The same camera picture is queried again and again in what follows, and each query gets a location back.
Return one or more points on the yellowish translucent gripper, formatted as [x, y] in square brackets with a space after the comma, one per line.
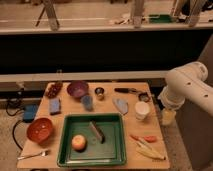
[167, 116]

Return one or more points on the blue sponge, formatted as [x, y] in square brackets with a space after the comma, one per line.
[54, 106]

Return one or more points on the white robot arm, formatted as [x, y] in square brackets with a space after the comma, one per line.
[185, 82]

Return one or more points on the green plastic tray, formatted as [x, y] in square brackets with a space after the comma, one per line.
[111, 152]

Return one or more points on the white cup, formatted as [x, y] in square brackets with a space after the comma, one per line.
[142, 109]

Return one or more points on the orange carrot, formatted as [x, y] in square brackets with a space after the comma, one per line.
[150, 139]

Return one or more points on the small dark round lid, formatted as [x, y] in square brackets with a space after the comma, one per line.
[144, 97]

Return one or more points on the light blue cloth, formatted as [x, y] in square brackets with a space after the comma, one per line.
[121, 105]

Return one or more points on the grey brush block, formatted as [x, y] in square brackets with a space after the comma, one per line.
[97, 131]

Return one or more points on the small metal cup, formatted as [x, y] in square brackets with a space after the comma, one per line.
[99, 91]

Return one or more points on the blue plastic cup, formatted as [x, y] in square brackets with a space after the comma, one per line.
[87, 102]

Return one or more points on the yellow red apple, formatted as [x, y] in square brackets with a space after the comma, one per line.
[78, 142]

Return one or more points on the purple bowl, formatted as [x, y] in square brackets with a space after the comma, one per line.
[78, 88]

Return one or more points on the green object in background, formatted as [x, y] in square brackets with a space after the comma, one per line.
[159, 18]

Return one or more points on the bunch of dark grapes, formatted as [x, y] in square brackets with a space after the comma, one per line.
[53, 90]

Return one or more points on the orange bowl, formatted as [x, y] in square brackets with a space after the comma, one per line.
[40, 130]

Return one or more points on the silver fork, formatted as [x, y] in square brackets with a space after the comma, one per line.
[43, 153]

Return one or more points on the blue box on floor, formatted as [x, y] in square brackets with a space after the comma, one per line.
[30, 113]

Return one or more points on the black handled knife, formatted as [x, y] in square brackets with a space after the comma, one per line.
[127, 90]

